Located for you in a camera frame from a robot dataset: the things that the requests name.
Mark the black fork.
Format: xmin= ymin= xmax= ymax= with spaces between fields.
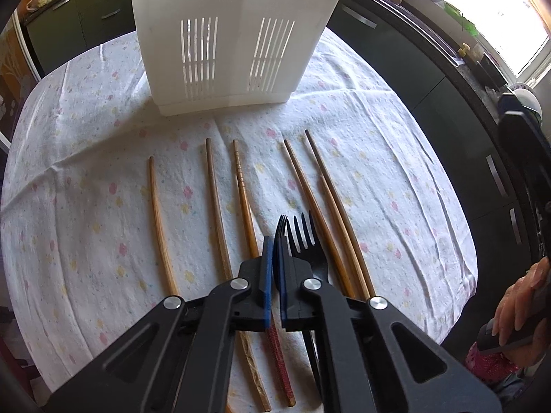
xmin=286 ymin=212 xmax=329 ymax=395
xmin=274 ymin=215 xmax=289 ymax=303

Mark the person's right hand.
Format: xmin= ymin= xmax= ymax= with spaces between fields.
xmin=491 ymin=257 xmax=550 ymax=367

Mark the dish rack with plates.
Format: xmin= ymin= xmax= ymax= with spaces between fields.
xmin=513 ymin=88 xmax=543 ymax=125

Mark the ridged-tip wooden chopstick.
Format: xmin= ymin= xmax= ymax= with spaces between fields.
xmin=283 ymin=139 xmax=356 ymax=297

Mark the short bamboo chopstick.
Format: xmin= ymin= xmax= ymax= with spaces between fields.
xmin=320 ymin=176 xmax=370 ymax=300

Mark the plain light wooden chopstick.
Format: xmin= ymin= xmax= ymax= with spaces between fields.
xmin=148 ymin=157 xmax=179 ymax=296

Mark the floral white tablecloth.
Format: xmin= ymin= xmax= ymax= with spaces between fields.
xmin=1 ymin=32 xmax=478 ymax=390

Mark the long brown wooden chopstick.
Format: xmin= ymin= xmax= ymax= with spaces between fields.
xmin=305 ymin=130 xmax=374 ymax=299

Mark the white plastic utensil holder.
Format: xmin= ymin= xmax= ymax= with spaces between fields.
xmin=132 ymin=0 xmax=338 ymax=117

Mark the pale-handled wooden chopstick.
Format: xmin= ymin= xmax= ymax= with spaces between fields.
xmin=206 ymin=138 xmax=272 ymax=412

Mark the red-handled wooden chopstick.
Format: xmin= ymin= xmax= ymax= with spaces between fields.
xmin=232 ymin=140 xmax=296 ymax=407

